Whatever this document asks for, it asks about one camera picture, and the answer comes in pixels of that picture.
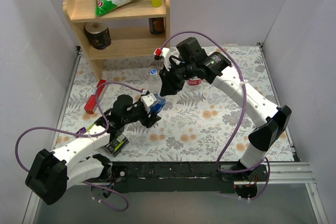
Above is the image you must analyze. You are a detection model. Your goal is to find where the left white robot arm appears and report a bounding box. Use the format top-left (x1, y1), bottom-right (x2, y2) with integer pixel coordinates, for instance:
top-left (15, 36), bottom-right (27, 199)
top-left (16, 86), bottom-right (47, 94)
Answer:
top-left (25, 93), bottom-right (160, 205)

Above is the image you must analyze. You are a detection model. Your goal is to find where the dark can on shelf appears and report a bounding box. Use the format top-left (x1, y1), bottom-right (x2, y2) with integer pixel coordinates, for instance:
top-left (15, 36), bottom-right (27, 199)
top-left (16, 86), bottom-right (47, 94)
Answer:
top-left (149, 17), bottom-right (164, 35)

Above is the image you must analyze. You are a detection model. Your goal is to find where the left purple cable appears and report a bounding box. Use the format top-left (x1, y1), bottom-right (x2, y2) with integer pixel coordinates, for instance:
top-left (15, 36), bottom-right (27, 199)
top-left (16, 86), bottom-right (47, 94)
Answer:
top-left (14, 82), bottom-right (148, 212)

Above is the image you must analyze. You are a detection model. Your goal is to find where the blue label water bottle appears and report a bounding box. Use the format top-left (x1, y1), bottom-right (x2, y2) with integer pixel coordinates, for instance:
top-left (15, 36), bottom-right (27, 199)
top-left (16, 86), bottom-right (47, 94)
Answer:
top-left (151, 93), bottom-right (166, 113)

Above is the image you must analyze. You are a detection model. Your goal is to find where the clear plastic bottle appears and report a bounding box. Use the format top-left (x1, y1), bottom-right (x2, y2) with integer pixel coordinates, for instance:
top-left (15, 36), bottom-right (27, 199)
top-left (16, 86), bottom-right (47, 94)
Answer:
top-left (148, 72), bottom-right (162, 94)

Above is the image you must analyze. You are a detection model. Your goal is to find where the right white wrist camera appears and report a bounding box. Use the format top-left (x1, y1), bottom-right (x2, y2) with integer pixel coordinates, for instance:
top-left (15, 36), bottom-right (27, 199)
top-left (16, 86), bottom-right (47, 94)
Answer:
top-left (153, 47), bottom-right (171, 71)

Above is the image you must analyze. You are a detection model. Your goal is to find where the purple cable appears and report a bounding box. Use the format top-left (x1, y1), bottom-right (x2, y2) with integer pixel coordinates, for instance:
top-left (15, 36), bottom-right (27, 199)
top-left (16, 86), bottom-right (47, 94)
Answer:
top-left (14, 82), bottom-right (148, 212)
top-left (160, 31), bottom-right (271, 199)

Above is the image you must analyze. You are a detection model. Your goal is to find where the blue white bottle cap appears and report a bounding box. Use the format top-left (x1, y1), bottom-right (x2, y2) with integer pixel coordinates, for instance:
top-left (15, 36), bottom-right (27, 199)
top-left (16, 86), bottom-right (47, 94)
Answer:
top-left (150, 69), bottom-right (158, 76)

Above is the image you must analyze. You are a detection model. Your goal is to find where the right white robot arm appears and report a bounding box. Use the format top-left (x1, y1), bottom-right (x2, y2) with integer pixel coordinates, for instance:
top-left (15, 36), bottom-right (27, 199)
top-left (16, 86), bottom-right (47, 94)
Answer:
top-left (154, 37), bottom-right (292, 181)

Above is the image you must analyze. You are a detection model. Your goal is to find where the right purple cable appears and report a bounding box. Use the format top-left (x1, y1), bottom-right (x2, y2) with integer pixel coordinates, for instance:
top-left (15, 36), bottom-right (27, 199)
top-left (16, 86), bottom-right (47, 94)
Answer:
top-left (160, 31), bottom-right (271, 199)

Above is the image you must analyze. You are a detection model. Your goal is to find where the dark round canister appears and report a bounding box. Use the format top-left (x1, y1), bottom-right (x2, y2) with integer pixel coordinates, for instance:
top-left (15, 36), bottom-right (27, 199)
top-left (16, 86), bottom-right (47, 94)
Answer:
top-left (85, 22), bottom-right (111, 50)

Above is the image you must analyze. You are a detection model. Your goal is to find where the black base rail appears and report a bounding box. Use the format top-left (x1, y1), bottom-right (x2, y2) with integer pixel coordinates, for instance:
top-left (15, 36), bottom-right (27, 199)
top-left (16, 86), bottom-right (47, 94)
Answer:
top-left (89, 162), bottom-right (268, 194)

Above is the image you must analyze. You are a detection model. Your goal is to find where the purple candy packet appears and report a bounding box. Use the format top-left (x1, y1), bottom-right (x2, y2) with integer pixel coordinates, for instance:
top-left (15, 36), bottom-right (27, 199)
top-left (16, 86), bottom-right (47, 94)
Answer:
top-left (76, 127), bottom-right (87, 135)

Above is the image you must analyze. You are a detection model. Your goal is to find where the floral patterned table mat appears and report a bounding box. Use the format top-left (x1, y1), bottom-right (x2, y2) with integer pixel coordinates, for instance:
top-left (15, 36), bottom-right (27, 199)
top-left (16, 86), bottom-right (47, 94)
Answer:
top-left (52, 46), bottom-right (294, 162)

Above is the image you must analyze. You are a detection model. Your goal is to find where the clear bottle red label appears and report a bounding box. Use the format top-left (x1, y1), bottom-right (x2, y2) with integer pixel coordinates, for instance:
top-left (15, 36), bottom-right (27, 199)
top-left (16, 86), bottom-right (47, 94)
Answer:
top-left (187, 77), bottom-right (202, 86)

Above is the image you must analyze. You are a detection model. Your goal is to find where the red rectangular box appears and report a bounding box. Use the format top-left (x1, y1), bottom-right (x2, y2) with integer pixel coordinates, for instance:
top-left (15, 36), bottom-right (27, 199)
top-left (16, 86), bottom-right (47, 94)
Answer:
top-left (84, 79), bottom-right (108, 114)

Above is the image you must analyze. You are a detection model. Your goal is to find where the black green product box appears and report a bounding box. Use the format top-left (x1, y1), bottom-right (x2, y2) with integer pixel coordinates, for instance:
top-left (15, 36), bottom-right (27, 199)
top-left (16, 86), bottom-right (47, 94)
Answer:
top-left (103, 134), bottom-right (129, 157)

